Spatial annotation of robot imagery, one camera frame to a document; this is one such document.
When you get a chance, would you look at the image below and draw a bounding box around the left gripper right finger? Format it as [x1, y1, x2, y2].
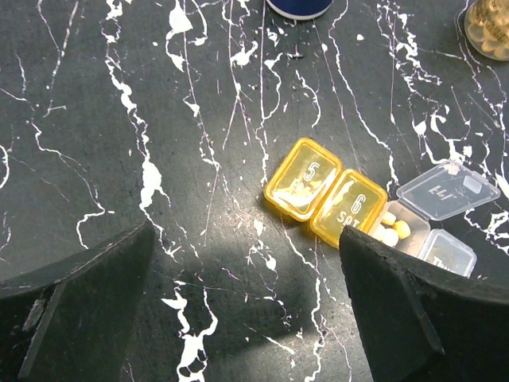
[339, 227, 508, 381]

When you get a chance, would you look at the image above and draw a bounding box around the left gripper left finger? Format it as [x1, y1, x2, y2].
[1, 221, 155, 381]

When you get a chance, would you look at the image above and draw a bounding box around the yellow clear weekly pill organizer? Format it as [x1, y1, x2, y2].
[263, 138, 500, 277]

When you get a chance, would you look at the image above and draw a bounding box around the clear jar of yellow capsules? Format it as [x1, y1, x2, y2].
[464, 0, 508, 61]

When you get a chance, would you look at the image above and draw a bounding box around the white cap pill bottle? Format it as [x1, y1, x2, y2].
[266, 0, 332, 21]

